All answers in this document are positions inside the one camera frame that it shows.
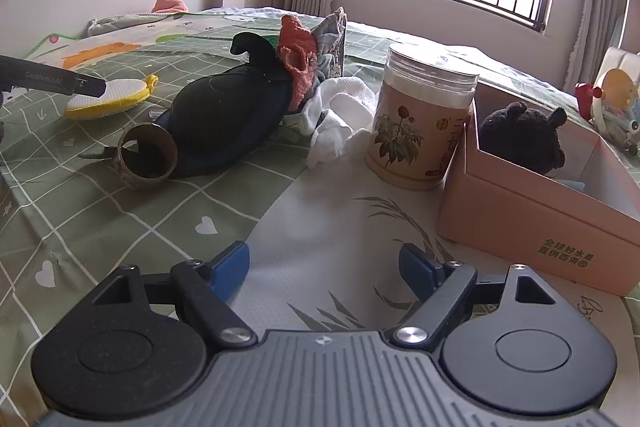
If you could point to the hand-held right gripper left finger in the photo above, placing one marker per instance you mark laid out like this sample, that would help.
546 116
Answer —
231 269

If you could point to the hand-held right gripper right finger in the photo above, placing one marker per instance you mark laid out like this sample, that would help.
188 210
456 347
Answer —
415 272

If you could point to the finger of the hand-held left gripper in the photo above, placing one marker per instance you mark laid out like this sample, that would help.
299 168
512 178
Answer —
87 86

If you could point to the yellow and white sponge pad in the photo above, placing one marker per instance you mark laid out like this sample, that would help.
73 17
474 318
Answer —
117 93

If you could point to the pink cardboard box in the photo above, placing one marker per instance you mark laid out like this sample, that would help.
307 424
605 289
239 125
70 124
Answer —
525 217

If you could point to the dark navy cloth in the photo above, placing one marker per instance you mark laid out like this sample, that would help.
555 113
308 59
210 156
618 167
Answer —
225 117

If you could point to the white sock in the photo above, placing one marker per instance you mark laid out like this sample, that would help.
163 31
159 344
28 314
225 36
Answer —
335 117

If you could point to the orange knitted sock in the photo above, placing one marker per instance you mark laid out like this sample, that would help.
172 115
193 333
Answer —
300 57

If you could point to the grey patterned sock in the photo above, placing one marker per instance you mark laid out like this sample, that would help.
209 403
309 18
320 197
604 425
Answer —
331 42

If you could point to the cartoon printed blanket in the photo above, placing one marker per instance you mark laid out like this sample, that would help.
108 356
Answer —
95 52

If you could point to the grey cloth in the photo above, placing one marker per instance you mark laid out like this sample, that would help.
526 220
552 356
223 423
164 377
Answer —
117 24

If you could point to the brown tape roll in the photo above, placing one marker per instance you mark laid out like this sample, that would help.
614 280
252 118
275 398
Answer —
150 157

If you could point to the pink cloth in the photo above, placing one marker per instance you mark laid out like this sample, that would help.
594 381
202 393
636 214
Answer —
169 4

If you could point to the clear jar with floral label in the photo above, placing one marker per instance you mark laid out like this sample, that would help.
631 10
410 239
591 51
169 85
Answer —
415 127

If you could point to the black plush toy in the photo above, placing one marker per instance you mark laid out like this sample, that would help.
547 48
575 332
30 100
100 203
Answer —
520 137

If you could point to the colourful plastic toy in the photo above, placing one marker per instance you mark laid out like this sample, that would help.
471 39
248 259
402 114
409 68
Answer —
617 107

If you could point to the white padded headboard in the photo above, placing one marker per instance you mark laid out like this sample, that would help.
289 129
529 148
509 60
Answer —
622 59

